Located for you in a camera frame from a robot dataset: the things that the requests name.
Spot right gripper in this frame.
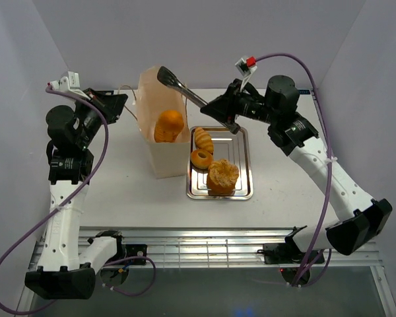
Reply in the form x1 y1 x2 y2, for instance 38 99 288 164
199 78 277 124

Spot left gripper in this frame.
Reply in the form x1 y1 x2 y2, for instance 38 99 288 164
75 88 127 149

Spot small fake croissant roll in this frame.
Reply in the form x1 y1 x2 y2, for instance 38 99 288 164
194 127 214 154

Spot long fake baguette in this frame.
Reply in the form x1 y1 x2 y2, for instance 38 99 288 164
154 110 184 143

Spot fake ring donut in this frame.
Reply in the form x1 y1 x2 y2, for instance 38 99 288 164
190 149 213 170

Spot metal tongs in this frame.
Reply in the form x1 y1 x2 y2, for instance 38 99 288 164
156 66 240 135

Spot fake sesame round bread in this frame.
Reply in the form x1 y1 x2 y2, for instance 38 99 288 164
207 158 240 194

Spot brown paper bag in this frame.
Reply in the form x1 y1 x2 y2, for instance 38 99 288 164
133 66 191 178

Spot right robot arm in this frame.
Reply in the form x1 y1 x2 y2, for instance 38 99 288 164
200 75 392 262

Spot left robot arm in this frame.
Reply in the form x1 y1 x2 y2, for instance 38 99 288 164
24 88 128 300

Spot metal tray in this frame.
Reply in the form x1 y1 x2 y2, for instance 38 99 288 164
186 126 253 200

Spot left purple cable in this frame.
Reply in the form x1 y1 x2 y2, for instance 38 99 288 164
0 86 156 315

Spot purple cable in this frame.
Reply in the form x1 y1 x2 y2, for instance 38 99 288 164
250 52 335 288
0 86 156 315

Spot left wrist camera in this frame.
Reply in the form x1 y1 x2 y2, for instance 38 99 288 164
48 71 89 99

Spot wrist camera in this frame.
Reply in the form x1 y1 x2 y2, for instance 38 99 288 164
235 56 257 90
48 71 89 99

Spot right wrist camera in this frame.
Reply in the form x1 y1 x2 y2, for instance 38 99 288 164
235 56 257 90

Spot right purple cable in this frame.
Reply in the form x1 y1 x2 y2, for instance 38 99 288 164
250 52 335 288

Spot aluminium frame rail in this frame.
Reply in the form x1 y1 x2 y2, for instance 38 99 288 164
28 227 383 269

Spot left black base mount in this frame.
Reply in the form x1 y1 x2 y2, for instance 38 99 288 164
123 244 148 265

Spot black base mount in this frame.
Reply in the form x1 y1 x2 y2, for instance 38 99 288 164
123 244 148 265
256 242 306 264

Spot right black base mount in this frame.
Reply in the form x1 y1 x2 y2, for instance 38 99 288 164
256 242 306 264

